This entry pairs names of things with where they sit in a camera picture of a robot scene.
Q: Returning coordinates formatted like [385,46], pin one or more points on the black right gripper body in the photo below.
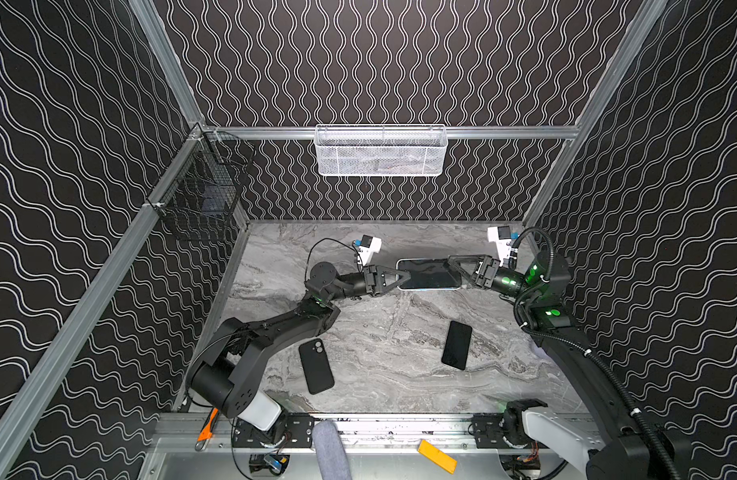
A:
[483,271]

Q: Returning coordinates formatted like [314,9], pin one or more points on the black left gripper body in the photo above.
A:
[372,280]

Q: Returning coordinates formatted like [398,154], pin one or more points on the blue phone black screen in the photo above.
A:
[429,274]

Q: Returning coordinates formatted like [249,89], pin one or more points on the black phone case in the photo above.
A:
[316,366]

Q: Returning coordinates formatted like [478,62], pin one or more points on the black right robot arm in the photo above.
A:
[628,443]

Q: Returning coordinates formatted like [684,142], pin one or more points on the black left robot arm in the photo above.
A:
[228,372]

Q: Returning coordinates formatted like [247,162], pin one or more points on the yellow plastic piece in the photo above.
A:
[435,455]

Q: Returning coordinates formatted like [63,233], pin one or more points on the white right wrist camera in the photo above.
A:
[503,238]

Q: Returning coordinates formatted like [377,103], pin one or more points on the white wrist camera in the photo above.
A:
[367,247]
[503,238]

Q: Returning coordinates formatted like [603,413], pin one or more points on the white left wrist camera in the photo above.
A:
[367,247]

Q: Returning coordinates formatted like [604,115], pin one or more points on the white wire mesh basket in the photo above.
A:
[373,150]

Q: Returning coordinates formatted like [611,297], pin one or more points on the grey cloth front rail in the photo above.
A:
[330,453]

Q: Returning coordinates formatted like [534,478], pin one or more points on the black wire mesh basket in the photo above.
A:
[201,205]

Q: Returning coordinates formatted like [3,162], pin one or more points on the orange handled tool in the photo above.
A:
[207,432]

